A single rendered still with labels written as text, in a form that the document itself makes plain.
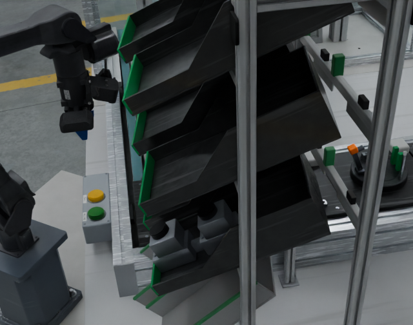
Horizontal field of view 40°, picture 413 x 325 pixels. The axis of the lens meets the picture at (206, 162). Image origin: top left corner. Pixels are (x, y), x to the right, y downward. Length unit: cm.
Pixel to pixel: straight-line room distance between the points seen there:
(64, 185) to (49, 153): 178
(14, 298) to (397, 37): 91
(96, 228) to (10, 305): 27
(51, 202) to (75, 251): 22
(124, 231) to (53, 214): 32
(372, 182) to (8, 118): 337
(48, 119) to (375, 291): 285
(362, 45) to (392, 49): 182
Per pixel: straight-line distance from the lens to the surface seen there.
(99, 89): 113
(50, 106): 398
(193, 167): 81
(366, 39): 254
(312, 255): 137
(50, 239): 123
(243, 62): 61
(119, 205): 144
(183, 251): 88
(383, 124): 72
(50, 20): 105
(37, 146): 358
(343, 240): 137
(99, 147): 184
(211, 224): 84
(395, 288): 138
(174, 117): 94
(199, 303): 104
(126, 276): 130
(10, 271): 119
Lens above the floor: 185
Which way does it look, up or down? 35 degrees down
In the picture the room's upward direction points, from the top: 3 degrees counter-clockwise
